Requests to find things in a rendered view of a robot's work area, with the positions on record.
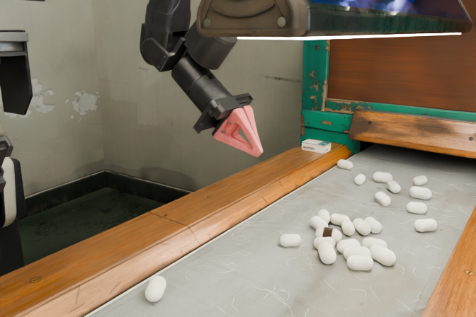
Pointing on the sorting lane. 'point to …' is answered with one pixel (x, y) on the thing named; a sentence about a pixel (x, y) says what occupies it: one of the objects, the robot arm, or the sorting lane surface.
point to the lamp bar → (324, 1)
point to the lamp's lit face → (342, 37)
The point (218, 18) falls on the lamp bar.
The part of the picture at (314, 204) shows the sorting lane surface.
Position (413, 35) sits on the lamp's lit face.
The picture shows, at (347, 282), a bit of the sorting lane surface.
